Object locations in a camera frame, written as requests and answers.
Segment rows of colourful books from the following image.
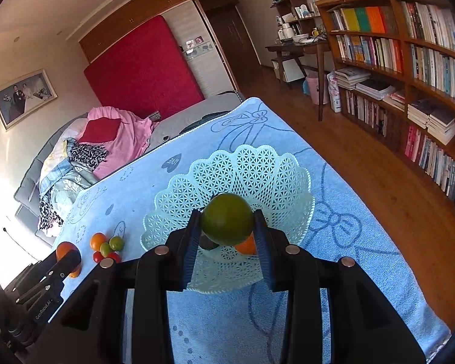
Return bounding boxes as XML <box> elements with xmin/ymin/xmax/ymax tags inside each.
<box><xmin>328</xmin><ymin>2</ymin><xmax>455</xmax><ymax>221</ymax></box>

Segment white lattice plastic basket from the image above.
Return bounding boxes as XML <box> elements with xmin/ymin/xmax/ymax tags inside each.
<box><xmin>140</xmin><ymin>145</ymin><xmax>316</xmax><ymax>295</ymax></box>

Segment green floral quilt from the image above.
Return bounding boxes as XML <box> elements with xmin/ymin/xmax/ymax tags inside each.
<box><xmin>51</xmin><ymin>174</ymin><xmax>96</xmax><ymax>218</ymax></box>

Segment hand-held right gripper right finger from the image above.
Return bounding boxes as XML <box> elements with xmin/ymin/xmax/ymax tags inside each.
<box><xmin>252</xmin><ymin>209</ymin><xmax>427</xmax><ymax>364</ymax></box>

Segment white printed bag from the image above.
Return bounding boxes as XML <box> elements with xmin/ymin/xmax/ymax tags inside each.
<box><xmin>327</xmin><ymin>70</ymin><xmax>344</xmax><ymax>113</ymax></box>

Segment orange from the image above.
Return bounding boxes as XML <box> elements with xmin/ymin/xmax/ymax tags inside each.
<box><xmin>234</xmin><ymin>233</ymin><xmax>258</xmax><ymax>255</ymax></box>
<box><xmin>56</xmin><ymin>241</ymin><xmax>82</xmax><ymax>278</ymax></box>

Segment white drawer box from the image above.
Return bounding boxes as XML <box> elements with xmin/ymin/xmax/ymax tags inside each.
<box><xmin>271</xmin><ymin>55</ymin><xmax>308</xmax><ymax>83</ymax></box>

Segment red mattress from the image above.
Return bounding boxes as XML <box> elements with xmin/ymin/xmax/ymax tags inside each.
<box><xmin>83</xmin><ymin>15</ymin><xmax>205</xmax><ymax>119</ymax></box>

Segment pink waste bin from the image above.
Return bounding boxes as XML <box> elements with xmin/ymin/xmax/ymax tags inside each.
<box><xmin>305</xmin><ymin>75</ymin><xmax>330</xmax><ymax>106</ymax></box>

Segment grey sofa bed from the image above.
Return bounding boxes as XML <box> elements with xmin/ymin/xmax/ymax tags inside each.
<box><xmin>14</xmin><ymin>93</ymin><xmax>244</xmax><ymax>247</ymax></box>

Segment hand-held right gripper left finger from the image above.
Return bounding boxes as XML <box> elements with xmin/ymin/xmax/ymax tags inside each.
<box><xmin>36</xmin><ymin>209</ymin><xmax>202</xmax><ymax>364</ymax></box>

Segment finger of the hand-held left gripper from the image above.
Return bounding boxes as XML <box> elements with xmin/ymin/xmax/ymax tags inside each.
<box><xmin>5</xmin><ymin>249</ymin><xmax>83</xmax><ymax>305</ymax></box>

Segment dark wooden door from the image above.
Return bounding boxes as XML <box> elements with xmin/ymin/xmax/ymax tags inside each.
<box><xmin>197</xmin><ymin>0</ymin><xmax>262</xmax><ymax>89</ymax></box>

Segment red pillow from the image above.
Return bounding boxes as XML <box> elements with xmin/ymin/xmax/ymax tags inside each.
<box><xmin>78</xmin><ymin>118</ymin><xmax>122</xmax><ymax>144</ymax></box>

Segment large green citrus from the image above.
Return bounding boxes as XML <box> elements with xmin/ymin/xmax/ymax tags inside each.
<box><xmin>200</xmin><ymin>193</ymin><xmax>255</xmax><ymax>247</ymax></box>

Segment pale floral pillow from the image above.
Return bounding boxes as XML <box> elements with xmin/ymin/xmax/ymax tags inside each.
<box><xmin>40</xmin><ymin>138</ymin><xmax>77</xmax><ymax>183</ymax></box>

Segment framed wall photo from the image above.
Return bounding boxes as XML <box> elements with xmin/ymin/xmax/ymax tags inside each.
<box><xmin>0</xmin><ymin>69</ymin><xmax>58</xmax><ymax>131</ymax></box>

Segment leopard print cloth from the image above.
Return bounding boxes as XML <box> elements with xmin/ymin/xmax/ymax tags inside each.
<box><xmin>67</xmin><ymin>142</ymin><xmax>109</xmax><ymax>171</ymax></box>
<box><xmin>38</xmin><ymin>193</ymin><xmax>65</xmax><ymax>233</ymax></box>

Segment blue printed towel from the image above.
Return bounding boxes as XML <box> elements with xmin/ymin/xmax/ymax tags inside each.
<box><xmin>53</xmin><ymin>97</ymin><xmax>452</xmax><ymax>364</ymax></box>

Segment wooden wardrobe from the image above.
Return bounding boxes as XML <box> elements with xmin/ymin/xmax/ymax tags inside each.
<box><xmin>79</xmin><ymin>0</ymin><xmax>240</xmax><ymax>102</ymax></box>

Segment wooden desk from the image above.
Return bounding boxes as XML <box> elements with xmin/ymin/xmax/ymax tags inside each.
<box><xmin>265</xmin><ymin>38</ymin><xmax>332</xmax><ymax>122</ymax></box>

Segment pink blanket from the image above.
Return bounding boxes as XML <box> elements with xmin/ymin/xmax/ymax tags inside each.
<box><xmin>77</xmin><ymin>107</ymin><xmax>160</xmax><ymax>179</ymax></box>

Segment wooden bookshelf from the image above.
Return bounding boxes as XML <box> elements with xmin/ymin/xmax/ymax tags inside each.
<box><xmin>315</xmin><ymin>0</ymin><xmax>455</xmax><ymax>224</ymax></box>

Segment light blue denim garment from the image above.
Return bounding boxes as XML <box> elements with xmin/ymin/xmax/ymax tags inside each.
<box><xmin>41</xmin><ymin>158</ymin><xmax>95</xmax><ymax>200</ymax></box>

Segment small wooden shelf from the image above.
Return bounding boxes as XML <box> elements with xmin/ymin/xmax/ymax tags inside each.
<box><xmin>271</xmin><ymin>0</ymin><xmax>322</xmax><ymax>43</ymax></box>

